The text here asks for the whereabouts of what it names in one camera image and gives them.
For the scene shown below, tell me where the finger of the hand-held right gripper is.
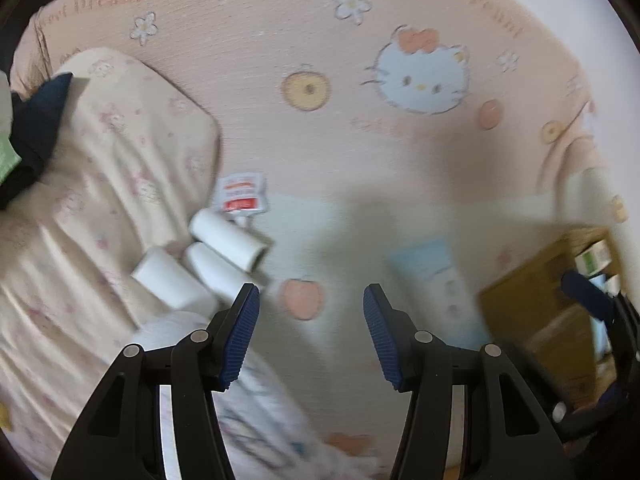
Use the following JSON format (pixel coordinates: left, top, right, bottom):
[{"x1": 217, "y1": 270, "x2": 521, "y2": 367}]
[
  {"x1": 560, "y1": 270, "x2": 640, "y2": 386},
  {"x1": 552, "y1": 380, "x2": 640, "y2": 443}
]

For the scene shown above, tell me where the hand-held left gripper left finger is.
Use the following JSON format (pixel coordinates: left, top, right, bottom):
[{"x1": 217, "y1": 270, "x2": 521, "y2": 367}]
[{"x1": 50, "y1": 283, "x2": 262, "y2": 480}]

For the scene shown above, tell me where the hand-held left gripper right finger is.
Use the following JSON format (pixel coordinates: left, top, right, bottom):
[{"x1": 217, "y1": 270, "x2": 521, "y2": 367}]
[{"x1": 363, "y1": 283, "x2": 576, "y2": 480}]

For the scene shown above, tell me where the brown cardboard box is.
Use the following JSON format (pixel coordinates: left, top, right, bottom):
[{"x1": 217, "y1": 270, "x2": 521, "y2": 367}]
[{"x1": 477, "y1": 227, "x2": 626, "y2": 406}]

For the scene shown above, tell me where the white paper tube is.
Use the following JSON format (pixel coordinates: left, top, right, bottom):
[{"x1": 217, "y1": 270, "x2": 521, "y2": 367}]
[
  {"x1": 131, "y1": 247, "x2": 218, "y2": 311},
  {"x1": 189, "y1": 208, "x2": 266, "y2": 269},
  {"x1": 182, "y1": 242, "x2": 261, "y2": 301}
]

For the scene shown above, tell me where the light blue wipes pack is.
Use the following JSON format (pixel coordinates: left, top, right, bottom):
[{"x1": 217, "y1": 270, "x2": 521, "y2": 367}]
[{"x1": 387, "y1": 237, "x2": 481, "y2": 326}]

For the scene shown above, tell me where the red and white sachet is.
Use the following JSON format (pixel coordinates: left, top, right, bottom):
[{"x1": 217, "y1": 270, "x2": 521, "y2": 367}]
[{"x1": 212, "y1": 172, "x2": 268, "y2": 217}]

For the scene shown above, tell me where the green and white cartoon carton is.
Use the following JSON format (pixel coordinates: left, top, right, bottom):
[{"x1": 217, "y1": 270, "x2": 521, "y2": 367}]
[{"x1": 575, "y1": 240, "x2": 613, "y2": 276}]

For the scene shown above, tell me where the light blue box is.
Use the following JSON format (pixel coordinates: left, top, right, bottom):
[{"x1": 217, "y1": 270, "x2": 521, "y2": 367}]
[{"x1": 590, "y1": 310, "x2": 608, "y2": 356}]

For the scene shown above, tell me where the pale green cloth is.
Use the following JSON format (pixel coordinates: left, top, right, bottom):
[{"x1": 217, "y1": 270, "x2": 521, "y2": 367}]
[{"x1": 0, "y1": 80, "x2": 23, "y2": 186}]

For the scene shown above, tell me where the dark navy cloth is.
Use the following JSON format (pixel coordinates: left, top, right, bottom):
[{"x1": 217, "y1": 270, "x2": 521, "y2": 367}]
[{"x1": 0, "y1": 72, "x2": 76, "y2": 211}]

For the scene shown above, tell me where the pink cat print blanket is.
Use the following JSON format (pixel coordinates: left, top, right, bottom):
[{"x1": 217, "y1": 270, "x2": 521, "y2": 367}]
[{"x1": 10, "y1": 0, "x2": 631, "y2": 480}]

